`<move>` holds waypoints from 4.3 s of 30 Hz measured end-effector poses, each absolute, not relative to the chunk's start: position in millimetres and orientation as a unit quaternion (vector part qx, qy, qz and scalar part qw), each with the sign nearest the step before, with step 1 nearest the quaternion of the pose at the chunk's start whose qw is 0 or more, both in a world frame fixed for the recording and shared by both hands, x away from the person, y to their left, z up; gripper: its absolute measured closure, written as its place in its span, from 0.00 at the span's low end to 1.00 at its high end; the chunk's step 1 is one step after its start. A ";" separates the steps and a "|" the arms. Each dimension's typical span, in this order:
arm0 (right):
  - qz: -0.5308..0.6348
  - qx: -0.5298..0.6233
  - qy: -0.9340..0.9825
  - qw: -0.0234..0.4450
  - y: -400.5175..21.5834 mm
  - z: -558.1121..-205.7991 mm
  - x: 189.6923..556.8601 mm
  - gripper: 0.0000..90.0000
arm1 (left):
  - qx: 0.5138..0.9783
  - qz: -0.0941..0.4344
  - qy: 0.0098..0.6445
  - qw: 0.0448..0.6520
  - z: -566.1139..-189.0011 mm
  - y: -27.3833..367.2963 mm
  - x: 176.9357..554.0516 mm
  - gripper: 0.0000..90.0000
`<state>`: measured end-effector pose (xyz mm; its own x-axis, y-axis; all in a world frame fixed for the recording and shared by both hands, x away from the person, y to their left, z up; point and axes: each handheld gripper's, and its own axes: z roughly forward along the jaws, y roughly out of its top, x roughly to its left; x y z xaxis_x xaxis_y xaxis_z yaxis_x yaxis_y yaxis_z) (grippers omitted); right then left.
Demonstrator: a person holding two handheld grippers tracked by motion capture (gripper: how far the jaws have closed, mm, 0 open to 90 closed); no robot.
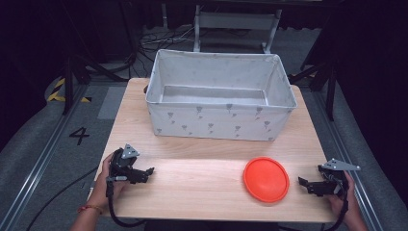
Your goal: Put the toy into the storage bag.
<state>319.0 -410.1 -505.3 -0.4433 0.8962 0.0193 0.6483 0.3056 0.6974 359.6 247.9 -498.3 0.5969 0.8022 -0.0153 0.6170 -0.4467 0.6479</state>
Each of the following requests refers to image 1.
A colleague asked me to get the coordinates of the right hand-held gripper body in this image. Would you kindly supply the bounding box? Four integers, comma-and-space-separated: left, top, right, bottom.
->
317, 157, 362, 197

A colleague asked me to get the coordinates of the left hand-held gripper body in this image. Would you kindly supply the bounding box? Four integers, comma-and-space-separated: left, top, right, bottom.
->
108, 143, 144, 185

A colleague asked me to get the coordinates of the orange round plastic lid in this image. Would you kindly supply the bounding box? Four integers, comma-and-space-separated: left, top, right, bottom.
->
242, 156, 291, 204

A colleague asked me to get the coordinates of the grey fabric storage box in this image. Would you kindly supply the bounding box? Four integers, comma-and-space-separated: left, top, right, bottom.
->
144, 48, 298, 142

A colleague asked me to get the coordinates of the person's right hand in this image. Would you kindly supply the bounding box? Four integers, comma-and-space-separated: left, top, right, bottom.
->
326, 170, 358, 220

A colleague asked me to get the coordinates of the person's left hand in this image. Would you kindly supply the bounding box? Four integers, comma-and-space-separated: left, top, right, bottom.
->
94, 152, 128, 210

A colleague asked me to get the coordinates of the black tripod stand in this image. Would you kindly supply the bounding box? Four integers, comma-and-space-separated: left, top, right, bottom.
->
288, 60, 339, 123
61, 53, 130, 116

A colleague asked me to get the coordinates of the yellow black hazard tape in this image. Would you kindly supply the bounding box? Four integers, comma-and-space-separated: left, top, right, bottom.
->
46, 77, 93, 104

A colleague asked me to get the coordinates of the thick black gripper cable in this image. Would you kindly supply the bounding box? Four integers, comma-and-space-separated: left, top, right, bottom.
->
323, 188, 350, 231
105, 176, 147, 229

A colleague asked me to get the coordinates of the aluminium floor rail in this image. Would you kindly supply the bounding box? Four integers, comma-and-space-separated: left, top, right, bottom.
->
0, 84, 90, 231
311, 90, 385, 231

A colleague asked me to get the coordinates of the orange string bracelet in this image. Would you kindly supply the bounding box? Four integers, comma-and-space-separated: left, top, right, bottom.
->
77, 204, 105, 216

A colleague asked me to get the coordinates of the thin black floor cable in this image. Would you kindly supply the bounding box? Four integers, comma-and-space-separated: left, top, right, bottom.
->
24, 165, 100, 231

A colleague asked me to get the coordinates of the bundle of floor cables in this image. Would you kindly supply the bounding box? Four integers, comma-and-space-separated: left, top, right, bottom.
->
137, 24, 197, 66

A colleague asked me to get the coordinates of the grey metal frame stand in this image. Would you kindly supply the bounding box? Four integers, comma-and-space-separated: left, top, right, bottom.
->
192, 4, 284, 55

